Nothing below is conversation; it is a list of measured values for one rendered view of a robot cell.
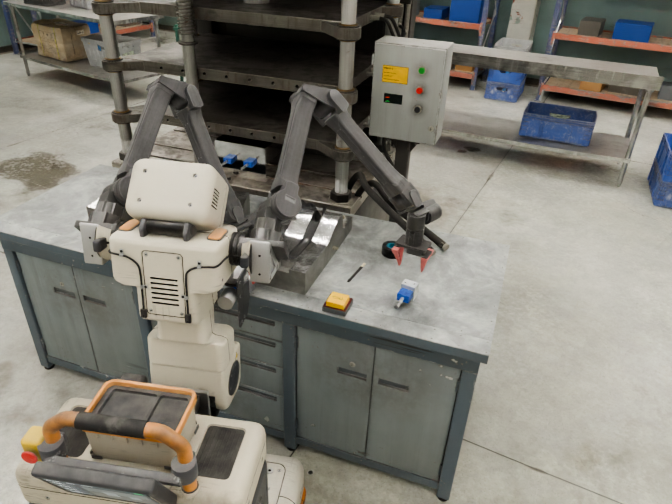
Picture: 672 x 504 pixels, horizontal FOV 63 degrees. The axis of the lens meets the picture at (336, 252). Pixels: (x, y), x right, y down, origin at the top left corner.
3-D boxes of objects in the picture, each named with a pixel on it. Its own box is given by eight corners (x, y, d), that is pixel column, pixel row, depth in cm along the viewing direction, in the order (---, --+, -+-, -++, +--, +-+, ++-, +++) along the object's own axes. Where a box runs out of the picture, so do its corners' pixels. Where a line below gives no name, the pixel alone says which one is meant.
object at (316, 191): (350, 219, 251) (351, 205, 247) (113, 172, 287) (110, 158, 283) (397, 156, 319) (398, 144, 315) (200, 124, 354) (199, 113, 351)
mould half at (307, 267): (305, 295, 188) (305, 261, 181) (236, 278, 195) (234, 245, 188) (351, 229, 228) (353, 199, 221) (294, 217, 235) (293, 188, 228)
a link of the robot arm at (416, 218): (404, 210, 171) (418, 216, 168) (418, 203, 175) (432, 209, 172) (402, 229, 175) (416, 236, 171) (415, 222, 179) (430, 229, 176)
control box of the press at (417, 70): (407, 341, 291) (445, 50, 214) (352, 327, 299) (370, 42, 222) (416, 317, 309) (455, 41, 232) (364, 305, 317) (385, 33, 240)
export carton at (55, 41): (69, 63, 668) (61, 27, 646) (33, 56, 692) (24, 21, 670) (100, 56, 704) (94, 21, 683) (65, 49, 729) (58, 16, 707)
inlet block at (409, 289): (402, 316, 180) (404, 302, 177) (388, 311, 182) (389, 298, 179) (417, 295, 190) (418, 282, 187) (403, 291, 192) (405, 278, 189)
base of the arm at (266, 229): (236, 242, 136) (283, 247, 135) (242, 213, 139) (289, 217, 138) (243, 255, 144) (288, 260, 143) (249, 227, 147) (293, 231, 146)
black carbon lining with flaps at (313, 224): (295, 265, 191) (295, 241, 186) (254, 255, 195) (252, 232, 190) (331, 221, 219) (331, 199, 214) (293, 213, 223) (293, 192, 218)
